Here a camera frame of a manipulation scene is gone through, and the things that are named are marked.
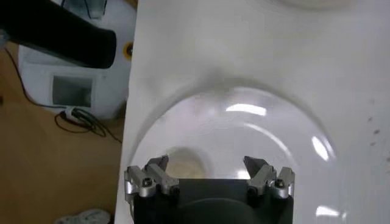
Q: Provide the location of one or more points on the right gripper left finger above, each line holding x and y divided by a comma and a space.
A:
152, 179

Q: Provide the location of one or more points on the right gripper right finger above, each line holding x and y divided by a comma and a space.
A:
265, 179

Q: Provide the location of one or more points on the white steamed baozi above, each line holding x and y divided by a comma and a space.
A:
186, 165

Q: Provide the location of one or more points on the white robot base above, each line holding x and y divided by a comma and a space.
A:
39, 79

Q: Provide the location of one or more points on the white round plate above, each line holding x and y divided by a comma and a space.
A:
243, 146

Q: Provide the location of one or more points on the grey crumpled cloth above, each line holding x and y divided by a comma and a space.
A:
85, 216

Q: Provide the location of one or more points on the dark crumb specks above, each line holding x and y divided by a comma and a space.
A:
377, 131

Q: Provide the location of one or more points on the black rounded robot part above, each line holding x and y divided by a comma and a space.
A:
61, 33

